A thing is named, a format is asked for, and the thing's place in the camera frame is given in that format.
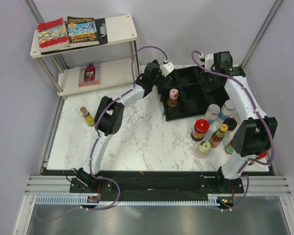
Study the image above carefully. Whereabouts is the white cable duct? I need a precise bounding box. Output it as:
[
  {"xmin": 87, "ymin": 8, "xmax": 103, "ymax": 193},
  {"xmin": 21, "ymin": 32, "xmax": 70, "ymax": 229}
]
[{"xmin": 35, "ymin": 195, "xmax": 234, "ymax": 207}]

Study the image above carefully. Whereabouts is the red lid sauce jar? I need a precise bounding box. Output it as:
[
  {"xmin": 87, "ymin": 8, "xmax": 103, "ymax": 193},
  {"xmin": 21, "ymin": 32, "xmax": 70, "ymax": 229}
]
[{"xmin": 191, "ymin": 119, "xmax": 210, "ymax": 141}]

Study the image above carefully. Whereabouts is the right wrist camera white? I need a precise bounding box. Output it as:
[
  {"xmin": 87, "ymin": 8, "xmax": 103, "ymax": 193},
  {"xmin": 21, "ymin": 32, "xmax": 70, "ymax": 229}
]
[{"xmin": 199, "ymin": 53, "xmax": 214, "ymax": 70}]

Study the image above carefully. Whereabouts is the black cover treehouse book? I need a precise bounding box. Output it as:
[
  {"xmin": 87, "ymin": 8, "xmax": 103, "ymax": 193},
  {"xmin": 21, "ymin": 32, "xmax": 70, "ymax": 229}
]
[{"xmin": 67, "ymin": 16, "xmax": 99, "ymax": 48}]

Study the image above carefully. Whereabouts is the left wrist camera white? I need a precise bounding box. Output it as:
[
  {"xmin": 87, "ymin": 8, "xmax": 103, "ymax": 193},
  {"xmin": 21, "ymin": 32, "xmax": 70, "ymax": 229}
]
[{"xmin": 159, "ymin": 62, "xmax": 174, "ymax": 77}]

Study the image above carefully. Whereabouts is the blue label clear jar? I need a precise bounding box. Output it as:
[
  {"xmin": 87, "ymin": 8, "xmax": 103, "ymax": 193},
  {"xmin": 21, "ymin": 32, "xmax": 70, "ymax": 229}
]
[{"xmin": 216, "ymin": 99, "xmax": 236, "ymax": 123}]

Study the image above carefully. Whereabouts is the white two-tier shelf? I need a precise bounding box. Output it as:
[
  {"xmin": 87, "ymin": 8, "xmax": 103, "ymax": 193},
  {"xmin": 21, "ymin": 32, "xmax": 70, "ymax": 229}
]
[{"xmin": 30, "ymin": 15, "xmax": 138, "ymax": 97}]

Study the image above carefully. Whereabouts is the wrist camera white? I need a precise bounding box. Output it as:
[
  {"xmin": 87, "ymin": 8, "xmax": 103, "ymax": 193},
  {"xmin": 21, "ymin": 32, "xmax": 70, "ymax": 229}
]
[
  {"xmin": 199, "ymin": 53, "xmax": 214, "ymax": 70},
  {"xmin": 159, "ymin": 62, "xmax": 174, "ymax": 77}
]

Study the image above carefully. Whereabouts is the black lid jar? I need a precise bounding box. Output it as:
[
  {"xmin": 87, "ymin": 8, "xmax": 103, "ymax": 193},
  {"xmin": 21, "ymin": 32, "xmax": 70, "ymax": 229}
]
[{"xmin": 223, "ymin": 117, "xmax": 237, "ymax": 138}]

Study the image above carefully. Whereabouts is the black compartment organizer tray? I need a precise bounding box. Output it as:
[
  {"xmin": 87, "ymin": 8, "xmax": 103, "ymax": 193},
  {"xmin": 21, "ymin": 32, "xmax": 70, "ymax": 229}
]
[{"xmin": 158, "ymin": 66, "xmax": 229, "ymax": 121}]

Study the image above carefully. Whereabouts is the pink book on lower shelf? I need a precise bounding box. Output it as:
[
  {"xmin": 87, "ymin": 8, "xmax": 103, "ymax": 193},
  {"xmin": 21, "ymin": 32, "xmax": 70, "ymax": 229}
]
[{"xmin": 78, "ymin": 61, "xmax": 101, "ymax": 88}]

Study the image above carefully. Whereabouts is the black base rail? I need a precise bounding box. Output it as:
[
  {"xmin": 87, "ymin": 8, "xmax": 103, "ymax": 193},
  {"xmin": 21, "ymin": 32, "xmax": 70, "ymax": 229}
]
[{"xmin": 70, "ymin": 169, "xmax": 244, "ymax": 203}]

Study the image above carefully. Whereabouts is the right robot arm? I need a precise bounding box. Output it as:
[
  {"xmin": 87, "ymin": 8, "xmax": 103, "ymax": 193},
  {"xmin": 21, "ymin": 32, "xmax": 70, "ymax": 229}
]
[{"xmin": 204, "ymin": 51, "xmax": 278, "ymax": 193}]

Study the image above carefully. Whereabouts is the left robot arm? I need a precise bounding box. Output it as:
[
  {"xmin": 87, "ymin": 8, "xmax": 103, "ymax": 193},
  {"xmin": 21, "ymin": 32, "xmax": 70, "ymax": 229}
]
[{"xmin": 71, "ymin": 60, "xmax": 174, "ymax": 192}]

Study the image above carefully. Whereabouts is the red cover book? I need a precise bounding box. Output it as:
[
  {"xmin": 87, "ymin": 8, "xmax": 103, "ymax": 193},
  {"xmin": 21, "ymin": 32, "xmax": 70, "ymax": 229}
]
[{"xmin": 37, "ymin": 18, "xmax": 69, "ymax": 53}]

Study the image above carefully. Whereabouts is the green label sauce bottle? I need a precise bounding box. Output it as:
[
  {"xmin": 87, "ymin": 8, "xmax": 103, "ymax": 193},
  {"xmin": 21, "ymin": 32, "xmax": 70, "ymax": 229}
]
[{"xmin": 224, "ymin": 140, "xmax": 234, "ymax": 155}]

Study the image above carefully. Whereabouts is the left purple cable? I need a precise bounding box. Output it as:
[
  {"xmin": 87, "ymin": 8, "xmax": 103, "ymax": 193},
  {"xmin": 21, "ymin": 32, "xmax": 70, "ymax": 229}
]
[{"xmin": 34, "ymin": 45, "xmax": 169, "ymax": 222}]

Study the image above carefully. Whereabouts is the small yellow label bottle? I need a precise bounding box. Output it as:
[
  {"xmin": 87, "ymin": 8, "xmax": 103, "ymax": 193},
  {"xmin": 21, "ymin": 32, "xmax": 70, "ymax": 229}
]
[{"xmin": 80, "ymin": 106, "xmax": 95, "ymax": 126}]

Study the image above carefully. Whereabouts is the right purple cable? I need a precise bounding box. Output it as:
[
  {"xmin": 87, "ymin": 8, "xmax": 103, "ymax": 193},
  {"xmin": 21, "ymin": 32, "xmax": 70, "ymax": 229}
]
[{"xmin": 191, "ymin": 50, "xmax": 276, "ymax": 213}]

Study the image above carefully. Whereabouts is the pink lid spice jar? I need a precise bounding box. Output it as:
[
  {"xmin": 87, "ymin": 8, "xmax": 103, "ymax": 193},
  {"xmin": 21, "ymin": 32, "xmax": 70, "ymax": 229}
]
[{"xmin": 167, "ymin": 89, "xmax": 179, "ymax": 108}]

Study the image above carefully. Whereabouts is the yellow cap sauce bottle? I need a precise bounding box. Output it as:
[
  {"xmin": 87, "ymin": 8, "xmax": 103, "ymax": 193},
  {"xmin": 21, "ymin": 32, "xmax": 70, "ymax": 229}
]
[{"xmin": 208, "ymin": 123, "xmax": 228, "ymax": 148}]

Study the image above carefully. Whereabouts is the clear jar grey lid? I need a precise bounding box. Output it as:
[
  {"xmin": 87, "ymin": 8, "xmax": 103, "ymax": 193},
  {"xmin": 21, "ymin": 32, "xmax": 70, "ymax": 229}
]
[{"xmin": 204, "ymin": 104, "xmax": 220, "ymax": 125}]

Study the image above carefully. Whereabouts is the yellow lid spice jar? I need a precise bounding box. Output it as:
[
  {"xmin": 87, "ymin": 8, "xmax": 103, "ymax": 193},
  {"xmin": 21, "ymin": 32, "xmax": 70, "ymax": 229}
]
[{"xmin": 195, "ymin": 141, "xmax": 211, "ymax": 159}]

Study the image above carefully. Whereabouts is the purple cable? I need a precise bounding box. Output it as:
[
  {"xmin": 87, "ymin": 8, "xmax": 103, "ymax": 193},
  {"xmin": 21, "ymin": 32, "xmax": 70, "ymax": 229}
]
[
  {"xmin": 34, "ymin": 45, "xmax": 169, "ymax": 222},
  {"xmin": 191, "ymin": 50, "xmax": 276, "ymax": 213}
]

